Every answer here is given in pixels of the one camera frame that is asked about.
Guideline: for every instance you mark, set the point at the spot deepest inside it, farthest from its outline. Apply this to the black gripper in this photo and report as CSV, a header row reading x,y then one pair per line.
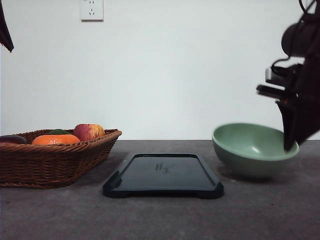
x,y
301,120

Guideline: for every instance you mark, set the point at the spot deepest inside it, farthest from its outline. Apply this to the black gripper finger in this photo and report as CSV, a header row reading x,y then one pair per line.
x,y
6,38

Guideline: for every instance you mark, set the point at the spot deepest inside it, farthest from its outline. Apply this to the light green ceramic bowl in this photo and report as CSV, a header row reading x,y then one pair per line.
x,y
252,150

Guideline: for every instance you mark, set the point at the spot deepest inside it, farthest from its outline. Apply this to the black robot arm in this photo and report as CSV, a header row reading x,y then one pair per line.
x,y
302,38

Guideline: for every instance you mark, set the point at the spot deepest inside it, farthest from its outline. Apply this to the brown wicker basket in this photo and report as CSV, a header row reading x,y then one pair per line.
x,y
52,166

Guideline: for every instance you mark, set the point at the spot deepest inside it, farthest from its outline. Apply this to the dark purple fruit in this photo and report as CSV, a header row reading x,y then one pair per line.
x,y
14,139

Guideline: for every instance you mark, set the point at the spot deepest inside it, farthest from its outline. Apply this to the green fruit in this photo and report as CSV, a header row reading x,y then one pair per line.
x,y
58,132

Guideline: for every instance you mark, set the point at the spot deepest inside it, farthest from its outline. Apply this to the orange tangerine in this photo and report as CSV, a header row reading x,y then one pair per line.
x,y
55,140

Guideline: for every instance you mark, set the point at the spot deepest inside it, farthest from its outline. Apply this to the red yellow apple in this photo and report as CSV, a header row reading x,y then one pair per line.
x,y
89,131

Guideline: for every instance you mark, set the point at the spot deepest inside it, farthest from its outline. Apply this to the dark blue rectangular tray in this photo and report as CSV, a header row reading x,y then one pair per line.
x,y
164,175

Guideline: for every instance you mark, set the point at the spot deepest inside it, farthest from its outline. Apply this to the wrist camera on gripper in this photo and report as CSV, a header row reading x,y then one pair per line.
x,y
290,77

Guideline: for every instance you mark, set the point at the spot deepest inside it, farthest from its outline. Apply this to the white wall socket left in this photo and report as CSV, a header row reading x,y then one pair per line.
x,y
91,11

